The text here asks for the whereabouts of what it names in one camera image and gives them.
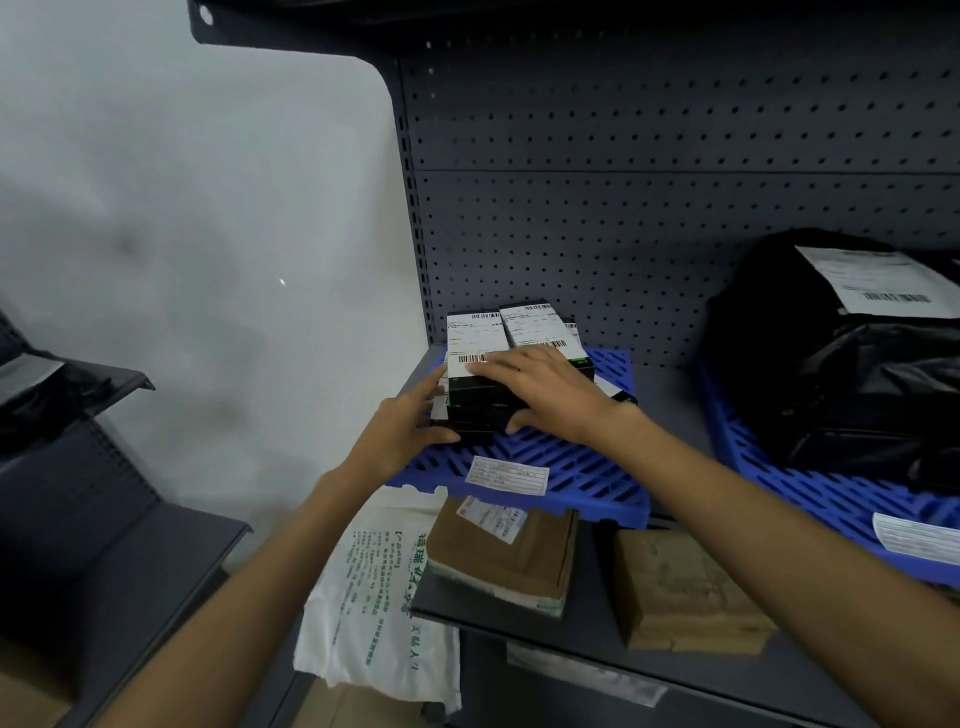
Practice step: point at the person's left hand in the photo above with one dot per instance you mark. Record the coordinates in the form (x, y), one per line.
(394, 442)

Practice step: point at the person's right hand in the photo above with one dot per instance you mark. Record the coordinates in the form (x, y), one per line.
(555, 397)

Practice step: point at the pile of slim black boxes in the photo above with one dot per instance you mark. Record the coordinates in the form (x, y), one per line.
(480, 405)

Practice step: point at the blue plastic grid mat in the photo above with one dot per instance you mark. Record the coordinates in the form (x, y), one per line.
(585, 480)
(810, 495)

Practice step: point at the stack of black parcel bags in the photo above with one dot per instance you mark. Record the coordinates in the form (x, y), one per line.
(787, 360)

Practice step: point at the black bag package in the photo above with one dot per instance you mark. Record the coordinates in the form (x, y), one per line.
(45, 405)

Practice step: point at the person's right forearm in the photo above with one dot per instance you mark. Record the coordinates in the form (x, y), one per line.
(787, 562)

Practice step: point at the person's left forearm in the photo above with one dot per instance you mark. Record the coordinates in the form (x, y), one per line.
(225, 615)

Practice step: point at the cardboard box white label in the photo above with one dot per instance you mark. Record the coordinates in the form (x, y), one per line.
(30, 690)

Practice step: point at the white poly mailer bag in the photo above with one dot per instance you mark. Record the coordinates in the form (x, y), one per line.
(375, 600)

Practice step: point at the brown padded envelope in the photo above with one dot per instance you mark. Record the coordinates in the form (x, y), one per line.
(525, 555)

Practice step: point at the pale green flat parcel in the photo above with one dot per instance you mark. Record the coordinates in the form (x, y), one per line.
(495, 592)

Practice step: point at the plain brown cardboard box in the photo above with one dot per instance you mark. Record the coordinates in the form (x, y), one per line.
(690, 600)

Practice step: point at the grey pegboard shelving unit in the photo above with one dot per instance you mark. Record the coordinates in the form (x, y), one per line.
(637, 150)
(112, 540)

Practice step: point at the white printed parcel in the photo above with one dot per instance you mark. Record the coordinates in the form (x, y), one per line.
(585, 675)

